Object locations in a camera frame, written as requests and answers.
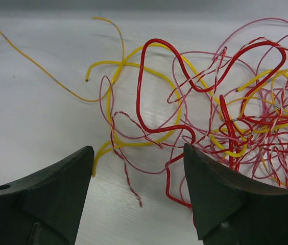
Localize yellow striped wire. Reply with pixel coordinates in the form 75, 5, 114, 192
0, 12, 126, 103

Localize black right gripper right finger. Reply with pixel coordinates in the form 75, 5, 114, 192
183, 144, 288, 244

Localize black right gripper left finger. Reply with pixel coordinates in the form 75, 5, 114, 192
0, 146, 94, 244

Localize bundle of thin wires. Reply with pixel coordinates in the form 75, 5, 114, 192
85, 17, 288, 211

